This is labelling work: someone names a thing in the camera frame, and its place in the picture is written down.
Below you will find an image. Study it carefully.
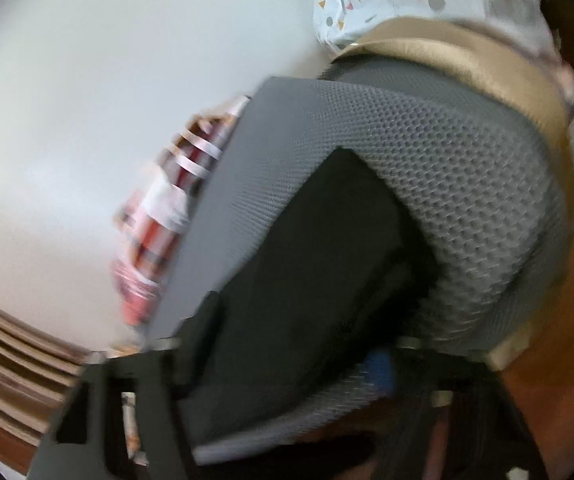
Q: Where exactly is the black pants orange trim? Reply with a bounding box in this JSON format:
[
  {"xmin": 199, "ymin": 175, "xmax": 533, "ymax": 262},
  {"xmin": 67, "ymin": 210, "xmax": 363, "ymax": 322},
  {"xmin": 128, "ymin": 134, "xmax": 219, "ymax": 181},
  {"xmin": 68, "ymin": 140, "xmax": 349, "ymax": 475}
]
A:
[{"xmin": 181, "ymin": 148, "xmax": 439, "ymax": 445}]

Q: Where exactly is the brown striped curtain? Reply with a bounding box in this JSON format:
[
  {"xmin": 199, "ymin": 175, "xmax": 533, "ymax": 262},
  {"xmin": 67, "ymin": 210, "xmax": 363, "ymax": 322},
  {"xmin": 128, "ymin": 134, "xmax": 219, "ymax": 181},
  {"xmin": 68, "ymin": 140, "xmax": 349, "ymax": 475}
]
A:
[{"xmin": 0, "ymin": 310, "xmax": 88, "ymax": 448}]

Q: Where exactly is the grey textured mattress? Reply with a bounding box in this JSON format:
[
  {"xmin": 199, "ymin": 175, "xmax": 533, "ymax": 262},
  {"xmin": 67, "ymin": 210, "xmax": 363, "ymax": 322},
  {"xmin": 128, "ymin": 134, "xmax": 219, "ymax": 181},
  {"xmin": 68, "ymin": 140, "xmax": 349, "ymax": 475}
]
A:
[{"xmin": 144, "ymin": 54, "xmax": 574, "ymax": 466}]

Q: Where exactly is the pink patterned folded blanket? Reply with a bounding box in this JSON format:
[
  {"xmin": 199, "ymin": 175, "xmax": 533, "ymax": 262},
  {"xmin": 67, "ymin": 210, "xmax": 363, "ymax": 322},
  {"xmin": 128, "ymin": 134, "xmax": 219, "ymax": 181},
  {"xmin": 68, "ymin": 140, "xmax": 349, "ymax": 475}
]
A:
[{"xmin": 112, "ymin": 96, "xmax": 250, "ymax": 327}]

